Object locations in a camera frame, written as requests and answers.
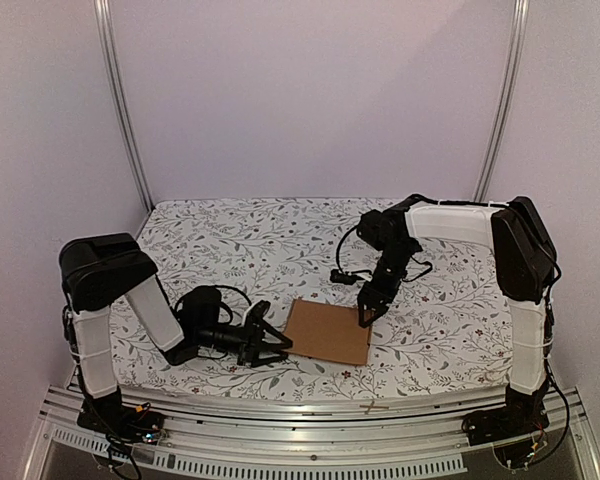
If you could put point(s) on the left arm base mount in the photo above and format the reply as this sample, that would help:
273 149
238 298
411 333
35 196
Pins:
130 424

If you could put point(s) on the left aluminium frame post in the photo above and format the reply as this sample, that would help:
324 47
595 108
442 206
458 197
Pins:
105 27

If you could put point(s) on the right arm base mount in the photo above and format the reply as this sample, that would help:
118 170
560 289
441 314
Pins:
509 421

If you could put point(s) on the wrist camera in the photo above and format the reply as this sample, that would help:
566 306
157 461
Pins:
349 278
255 312

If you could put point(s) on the right aluminium frame post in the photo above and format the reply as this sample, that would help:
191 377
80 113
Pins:
512 65

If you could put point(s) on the left robot arm white sleeve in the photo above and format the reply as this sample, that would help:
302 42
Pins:
95 273

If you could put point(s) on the aluminium frame post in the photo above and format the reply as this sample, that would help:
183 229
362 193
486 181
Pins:
105 27
512 65

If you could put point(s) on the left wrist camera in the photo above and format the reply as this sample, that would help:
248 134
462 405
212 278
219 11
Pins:
255 312

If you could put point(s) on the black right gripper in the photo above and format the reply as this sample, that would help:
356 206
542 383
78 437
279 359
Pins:
376 294

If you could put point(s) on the brown cardboard box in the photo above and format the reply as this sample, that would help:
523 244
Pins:
327 332

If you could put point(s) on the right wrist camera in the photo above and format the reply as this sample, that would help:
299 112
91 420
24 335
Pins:
349 278

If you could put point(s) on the aluminium front rail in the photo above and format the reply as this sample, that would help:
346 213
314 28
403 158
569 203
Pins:
400 438

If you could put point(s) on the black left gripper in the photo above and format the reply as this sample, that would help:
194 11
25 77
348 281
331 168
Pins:
252 337

